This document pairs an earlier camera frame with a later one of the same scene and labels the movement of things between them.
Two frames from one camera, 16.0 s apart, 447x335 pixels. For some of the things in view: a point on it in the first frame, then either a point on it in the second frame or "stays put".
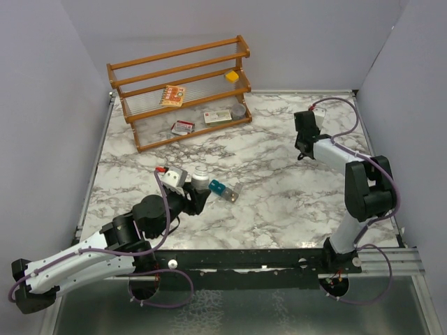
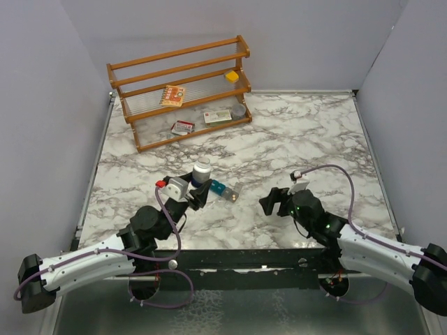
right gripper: [318, 130] to [276, 195]
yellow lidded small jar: [232, 77] stays put
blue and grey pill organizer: [220, 189] stays put
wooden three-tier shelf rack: [170, 95] stays put
